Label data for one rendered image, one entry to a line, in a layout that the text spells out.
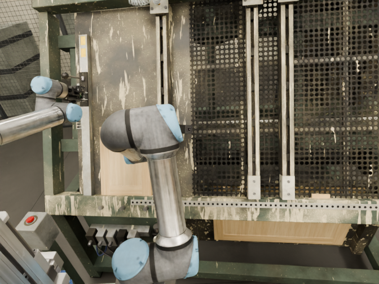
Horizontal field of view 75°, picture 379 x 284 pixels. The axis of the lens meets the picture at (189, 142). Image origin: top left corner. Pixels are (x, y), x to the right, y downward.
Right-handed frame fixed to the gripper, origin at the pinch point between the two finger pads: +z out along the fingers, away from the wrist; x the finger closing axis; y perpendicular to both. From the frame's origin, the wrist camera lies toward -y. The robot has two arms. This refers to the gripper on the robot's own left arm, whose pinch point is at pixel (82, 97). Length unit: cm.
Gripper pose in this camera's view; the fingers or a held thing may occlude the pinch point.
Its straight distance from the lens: 151.5
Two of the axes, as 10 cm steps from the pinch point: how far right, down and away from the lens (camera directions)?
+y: 9.9, -0.1, -1.4
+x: -0.2, -10.0, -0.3
